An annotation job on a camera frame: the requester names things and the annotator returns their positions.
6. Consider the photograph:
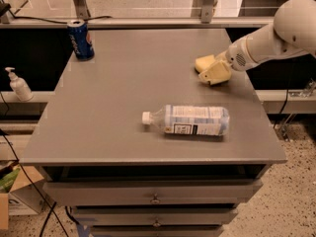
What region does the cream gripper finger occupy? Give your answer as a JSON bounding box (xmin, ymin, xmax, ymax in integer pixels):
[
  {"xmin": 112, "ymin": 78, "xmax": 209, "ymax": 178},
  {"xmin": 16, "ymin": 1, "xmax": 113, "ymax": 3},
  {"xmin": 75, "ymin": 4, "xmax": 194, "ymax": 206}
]
[
  {"xmin": 197, "ymin": 61, "xmax": 231, "ymax": 85},
  {"xmin": 215, "ymin": 51, "xmax": 227, "ymax": 61}
]

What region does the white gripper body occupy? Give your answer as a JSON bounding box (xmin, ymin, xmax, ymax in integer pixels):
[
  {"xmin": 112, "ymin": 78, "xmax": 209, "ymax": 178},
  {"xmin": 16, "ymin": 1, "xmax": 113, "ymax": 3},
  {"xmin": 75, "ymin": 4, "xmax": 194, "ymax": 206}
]
[{"xmin": 225, "ymin": 38, "xmax": 252, "ymax": 71}]

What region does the yellow sponge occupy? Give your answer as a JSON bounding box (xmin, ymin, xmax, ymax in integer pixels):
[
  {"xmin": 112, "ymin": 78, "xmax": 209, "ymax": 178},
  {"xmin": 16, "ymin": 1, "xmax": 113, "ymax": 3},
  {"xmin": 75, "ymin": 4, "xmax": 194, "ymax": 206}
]
[{"xmin": 195, "ymin": 54, "xmax": 215, "ymax": 73}]

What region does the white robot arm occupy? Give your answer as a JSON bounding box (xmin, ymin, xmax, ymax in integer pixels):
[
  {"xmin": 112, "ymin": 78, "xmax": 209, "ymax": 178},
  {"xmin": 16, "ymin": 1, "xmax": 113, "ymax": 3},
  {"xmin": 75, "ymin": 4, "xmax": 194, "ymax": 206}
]
[{"xmin": 195, "ymin": 0, "xmax": 316, "ymax": 85}]

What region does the blue pepsi can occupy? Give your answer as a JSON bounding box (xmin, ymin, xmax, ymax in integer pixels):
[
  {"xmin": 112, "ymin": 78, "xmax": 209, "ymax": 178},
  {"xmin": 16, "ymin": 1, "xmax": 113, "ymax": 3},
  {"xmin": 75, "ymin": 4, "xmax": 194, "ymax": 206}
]
[{"xmin": 67, "ymin": 19, "xmax": 95, "ymax": 61}]

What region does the clear plastic water bottle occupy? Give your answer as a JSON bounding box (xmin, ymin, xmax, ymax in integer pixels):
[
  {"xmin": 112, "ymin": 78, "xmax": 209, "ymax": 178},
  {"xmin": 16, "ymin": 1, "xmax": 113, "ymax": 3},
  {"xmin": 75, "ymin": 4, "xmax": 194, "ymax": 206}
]
[{"xmin": 142, "ymin": 105, "xmax": 230, "ymax": 136}]

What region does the grey metal railing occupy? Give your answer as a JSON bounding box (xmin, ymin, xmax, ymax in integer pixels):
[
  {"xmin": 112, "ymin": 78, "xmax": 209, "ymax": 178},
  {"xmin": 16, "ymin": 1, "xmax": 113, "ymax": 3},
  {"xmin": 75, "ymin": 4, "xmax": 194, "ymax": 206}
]
[{"xmin": 1, "ymin": 0, "xmax": 273, "ymax": 29}]

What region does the grey top drawer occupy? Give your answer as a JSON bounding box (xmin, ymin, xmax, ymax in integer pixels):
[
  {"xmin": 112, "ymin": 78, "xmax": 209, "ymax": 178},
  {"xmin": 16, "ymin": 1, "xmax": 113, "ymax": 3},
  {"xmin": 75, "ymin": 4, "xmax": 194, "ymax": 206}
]
[{"xmin": 43, "ymin": 180, "xmax": 263, "ymax": 206}]

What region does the grey drawer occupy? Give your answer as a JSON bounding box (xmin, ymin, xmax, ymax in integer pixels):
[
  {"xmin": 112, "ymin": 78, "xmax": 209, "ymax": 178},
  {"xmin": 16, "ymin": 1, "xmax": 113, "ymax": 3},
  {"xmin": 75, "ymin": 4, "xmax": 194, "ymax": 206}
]
[
  {"xmin": 73, "ymin": 206, "xmax": 237, "ymax": 226},
  {"xmin": 91, "ymin": 226, "xmax": 223, "ymax": 237},
  {"xmin": 43, "ymin": 180, "xmax": 263, "ymax": 206}
]

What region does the grey middle drawer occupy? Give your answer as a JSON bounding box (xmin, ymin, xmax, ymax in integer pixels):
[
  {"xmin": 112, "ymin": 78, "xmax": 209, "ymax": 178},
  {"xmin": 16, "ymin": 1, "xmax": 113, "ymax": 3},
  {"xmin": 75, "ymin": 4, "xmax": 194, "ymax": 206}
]
[{"xmin": 73, "ymin": 206, "xmax": 237, "ymax": 226}]

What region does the grey bottom drawer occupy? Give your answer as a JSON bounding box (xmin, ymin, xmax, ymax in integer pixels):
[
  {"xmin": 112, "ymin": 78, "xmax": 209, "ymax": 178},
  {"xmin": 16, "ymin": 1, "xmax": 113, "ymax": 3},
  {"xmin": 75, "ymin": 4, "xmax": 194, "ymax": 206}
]
[{"xmin": 91, "ymin": 226, "xmax": 223, "ymax": 237}]

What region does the white pump dispenser bottle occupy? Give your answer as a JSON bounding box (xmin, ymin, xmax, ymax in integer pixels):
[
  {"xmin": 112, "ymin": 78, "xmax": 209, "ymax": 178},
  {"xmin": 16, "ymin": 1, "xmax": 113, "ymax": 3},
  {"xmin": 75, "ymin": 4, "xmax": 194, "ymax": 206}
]
[{"xmin": 5, "ymin": 67, "xmax": 33, "ymax": 102}]

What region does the cardboard box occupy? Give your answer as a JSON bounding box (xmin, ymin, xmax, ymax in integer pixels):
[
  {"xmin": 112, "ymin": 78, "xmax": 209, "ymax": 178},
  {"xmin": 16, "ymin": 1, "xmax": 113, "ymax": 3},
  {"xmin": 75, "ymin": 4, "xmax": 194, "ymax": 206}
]
[{"xmin": 0, "ymin": 166, "xmax": 44, "ymax": 230}]

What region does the green packet in box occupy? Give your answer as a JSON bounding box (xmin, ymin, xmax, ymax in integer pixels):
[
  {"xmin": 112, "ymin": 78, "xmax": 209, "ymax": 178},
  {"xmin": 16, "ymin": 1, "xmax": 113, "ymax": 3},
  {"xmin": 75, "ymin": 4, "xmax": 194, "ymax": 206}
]
[{"xmin": 0, "ymin": 168, "xmax": 20, "ymax": 194}]

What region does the black cable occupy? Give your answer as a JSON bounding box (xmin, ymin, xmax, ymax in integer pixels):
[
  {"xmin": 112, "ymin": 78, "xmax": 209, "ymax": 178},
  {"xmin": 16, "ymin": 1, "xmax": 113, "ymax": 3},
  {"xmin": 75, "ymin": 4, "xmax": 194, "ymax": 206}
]
[{"xmin": 0, "ymin": 92, "xmax": 70, "ymax": 237}]

